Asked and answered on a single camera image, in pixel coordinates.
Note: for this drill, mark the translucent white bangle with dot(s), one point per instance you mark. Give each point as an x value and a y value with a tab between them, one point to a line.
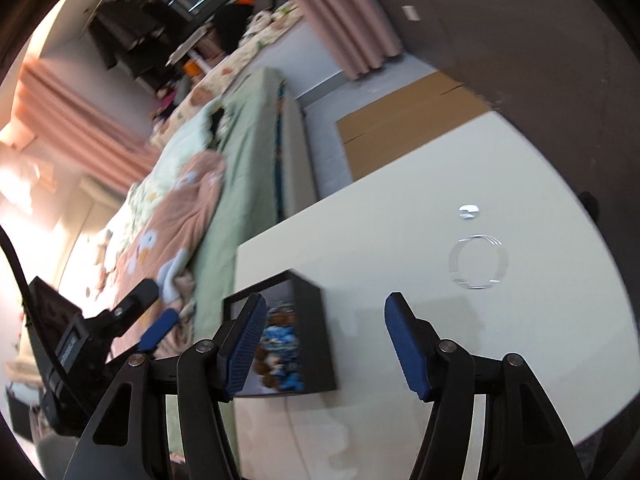
454	265

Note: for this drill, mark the white spotted plush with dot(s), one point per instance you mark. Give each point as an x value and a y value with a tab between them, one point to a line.
261	22

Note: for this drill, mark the plush toys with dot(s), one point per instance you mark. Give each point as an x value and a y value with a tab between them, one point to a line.
164	102

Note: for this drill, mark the orange box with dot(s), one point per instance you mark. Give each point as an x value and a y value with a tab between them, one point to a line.
191	67

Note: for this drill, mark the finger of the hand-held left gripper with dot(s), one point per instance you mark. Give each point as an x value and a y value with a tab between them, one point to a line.
160	330
135	305

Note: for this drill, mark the pale green quilt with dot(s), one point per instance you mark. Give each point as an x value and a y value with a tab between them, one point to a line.
175	155

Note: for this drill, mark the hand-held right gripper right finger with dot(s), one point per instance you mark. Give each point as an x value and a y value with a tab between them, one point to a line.
407	345

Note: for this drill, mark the black jewelry box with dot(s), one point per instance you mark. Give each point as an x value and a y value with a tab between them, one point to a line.
315	340

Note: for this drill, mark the flat cardboard sheet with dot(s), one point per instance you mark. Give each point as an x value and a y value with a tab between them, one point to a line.
400	120

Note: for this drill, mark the white table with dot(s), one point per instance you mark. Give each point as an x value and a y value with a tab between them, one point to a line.
400	210

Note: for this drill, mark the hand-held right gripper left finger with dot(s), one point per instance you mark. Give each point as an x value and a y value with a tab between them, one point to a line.
245	350

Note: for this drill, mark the peach duck print blanket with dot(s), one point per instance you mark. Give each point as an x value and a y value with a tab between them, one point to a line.
165	220

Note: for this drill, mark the small round silver disc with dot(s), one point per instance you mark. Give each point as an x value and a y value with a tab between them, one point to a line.
468	211

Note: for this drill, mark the hanging dark clothes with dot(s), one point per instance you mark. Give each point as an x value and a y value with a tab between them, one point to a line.
130	30

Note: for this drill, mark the white wall socket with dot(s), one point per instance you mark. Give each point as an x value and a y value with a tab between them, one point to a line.
411	13

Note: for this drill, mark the bed with green sheet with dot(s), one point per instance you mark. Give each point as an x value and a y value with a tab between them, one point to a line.
245	160

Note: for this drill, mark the black bag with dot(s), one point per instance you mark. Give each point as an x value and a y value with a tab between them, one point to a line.
232	27

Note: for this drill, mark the pink curtain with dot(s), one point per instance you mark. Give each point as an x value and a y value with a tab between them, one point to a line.
85	125
340	15

